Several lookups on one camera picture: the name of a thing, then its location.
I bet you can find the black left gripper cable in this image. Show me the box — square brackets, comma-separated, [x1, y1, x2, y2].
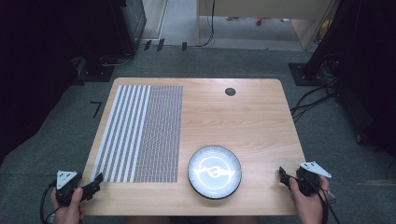
[38, 180, 59, 224]

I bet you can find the black stand base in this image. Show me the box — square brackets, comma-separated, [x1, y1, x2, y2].
[288, 62, 331, 87]
[74, 55, 117, 84]

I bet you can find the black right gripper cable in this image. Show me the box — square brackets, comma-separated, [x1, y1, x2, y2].
[307, 174, 342, 224]

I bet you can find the black rimmed white plate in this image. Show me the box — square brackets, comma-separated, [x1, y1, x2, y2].
[187, 145, 243, 201]

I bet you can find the light wooden cabinet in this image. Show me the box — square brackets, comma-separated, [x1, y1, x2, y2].
[195, 0, 339, 51]

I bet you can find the person's left hand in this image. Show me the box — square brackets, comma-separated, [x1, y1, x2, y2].
[50, 187, 87, 224]

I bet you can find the black floor cables bundle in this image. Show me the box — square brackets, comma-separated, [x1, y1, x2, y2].
[290, 55, 341, 124]

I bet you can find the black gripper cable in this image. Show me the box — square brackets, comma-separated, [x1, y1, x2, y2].
[38, 180, 59, 224]
[307, 174, 342, 224]

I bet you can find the person's right hand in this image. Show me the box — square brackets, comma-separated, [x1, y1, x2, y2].
[289, 175, 331, 224]

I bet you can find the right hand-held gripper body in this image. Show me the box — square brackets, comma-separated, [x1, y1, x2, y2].
[295, 161, 332, 198]

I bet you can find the black hanging cable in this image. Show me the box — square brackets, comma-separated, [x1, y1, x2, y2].
[197, 0, 217, 49]

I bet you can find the dark glass cabinet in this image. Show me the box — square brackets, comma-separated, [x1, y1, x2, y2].
[118, 0, 148, 56]

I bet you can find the grey white striped placemat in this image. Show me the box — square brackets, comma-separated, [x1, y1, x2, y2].
[90, 84, 184, 184]

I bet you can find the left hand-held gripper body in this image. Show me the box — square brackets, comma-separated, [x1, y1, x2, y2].
[55, 170, 84, 208]

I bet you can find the yellow object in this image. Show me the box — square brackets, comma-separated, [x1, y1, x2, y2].
[317, 18, 332, 45]

